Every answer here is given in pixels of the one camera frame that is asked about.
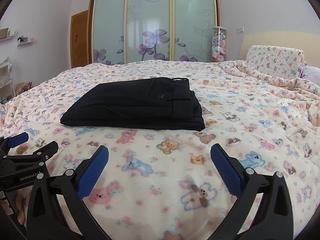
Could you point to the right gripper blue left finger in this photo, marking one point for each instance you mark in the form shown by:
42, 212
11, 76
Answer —
45, 219

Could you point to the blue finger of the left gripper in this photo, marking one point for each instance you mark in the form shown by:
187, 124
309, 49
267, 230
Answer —
17, 140

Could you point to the black pants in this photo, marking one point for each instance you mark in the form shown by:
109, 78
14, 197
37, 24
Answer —
156, 103

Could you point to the white rack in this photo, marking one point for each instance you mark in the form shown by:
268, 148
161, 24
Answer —
7, 85

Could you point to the teddy bear print blanket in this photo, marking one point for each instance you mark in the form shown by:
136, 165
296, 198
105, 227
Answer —
163, 184

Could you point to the brown wooden door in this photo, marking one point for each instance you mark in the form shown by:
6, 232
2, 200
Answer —
78, 39

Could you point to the lavender pillow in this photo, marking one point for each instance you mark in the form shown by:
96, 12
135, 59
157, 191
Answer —
311, 73

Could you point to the bear print pillow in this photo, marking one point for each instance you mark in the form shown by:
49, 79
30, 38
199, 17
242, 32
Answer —
276, 61

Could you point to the beige headboard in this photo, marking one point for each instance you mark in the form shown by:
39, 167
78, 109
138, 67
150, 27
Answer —
309, 43

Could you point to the clear tube of plush toys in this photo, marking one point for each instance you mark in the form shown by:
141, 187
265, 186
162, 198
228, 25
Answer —
219, 44

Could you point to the frosted glass sliding wardrobe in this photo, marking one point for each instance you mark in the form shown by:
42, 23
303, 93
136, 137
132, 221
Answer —
124, 31

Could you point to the white wall shelf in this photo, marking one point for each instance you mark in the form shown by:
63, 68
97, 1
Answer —
23, 40
5, 33

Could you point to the upper white wall shelf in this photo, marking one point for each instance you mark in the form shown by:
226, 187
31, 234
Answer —
5, 33

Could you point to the white wall socket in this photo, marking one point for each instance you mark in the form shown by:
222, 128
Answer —
240, 30

